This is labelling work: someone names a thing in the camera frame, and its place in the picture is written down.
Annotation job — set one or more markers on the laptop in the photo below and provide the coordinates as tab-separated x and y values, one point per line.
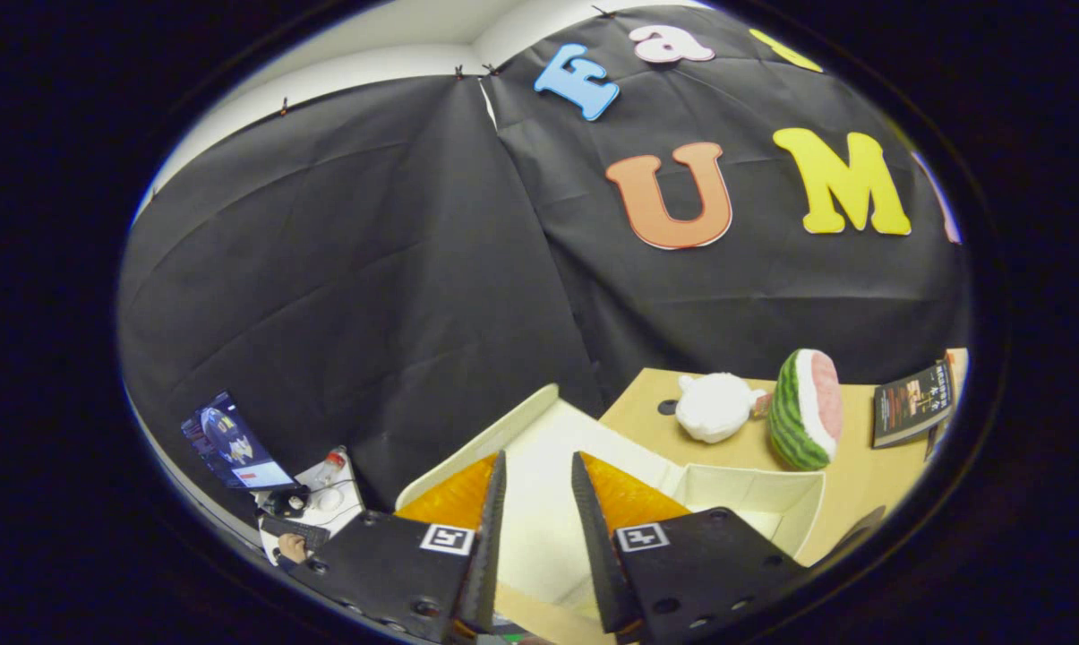
235	443

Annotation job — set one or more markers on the white plush toy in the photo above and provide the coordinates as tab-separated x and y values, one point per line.
714	408

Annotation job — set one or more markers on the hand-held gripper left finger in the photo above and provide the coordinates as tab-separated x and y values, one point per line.
490	555

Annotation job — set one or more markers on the black keyboard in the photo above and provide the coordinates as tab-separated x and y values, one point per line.
297	530

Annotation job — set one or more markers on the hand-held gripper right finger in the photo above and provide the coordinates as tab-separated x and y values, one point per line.
597	546

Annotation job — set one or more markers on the clear bottle red cap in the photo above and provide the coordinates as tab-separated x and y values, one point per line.
335	466

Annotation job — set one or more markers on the small black device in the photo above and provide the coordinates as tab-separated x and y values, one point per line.
288	500

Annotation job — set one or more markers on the grey fabric storage box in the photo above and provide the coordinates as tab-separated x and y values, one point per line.
539	502

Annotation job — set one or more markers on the black cover book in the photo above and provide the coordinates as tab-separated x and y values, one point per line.
913	403

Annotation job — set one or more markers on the watermelon slice plush toy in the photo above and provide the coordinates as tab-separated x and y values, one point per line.
799	412

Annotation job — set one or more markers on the white desk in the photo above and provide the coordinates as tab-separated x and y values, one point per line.
344	518

